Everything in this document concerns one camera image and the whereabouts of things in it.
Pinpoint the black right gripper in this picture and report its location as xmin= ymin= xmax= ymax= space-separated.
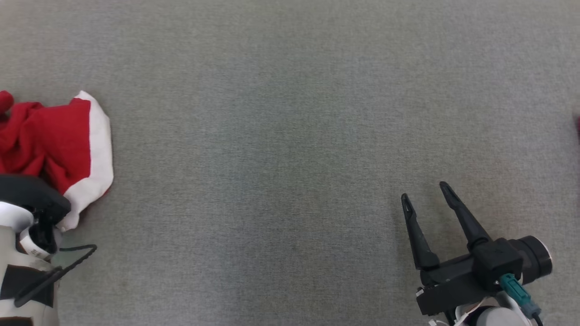
xmin=401 ymin=181 xmax=554 ymax=316

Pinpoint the teal connector camera cable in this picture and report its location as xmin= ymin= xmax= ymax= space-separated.
xmin=498 ymin=273 xmax=543 ymax=326

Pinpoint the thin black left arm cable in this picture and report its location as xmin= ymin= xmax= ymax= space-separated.
xmin=14 ymin=244 xmax=98 ymax=308

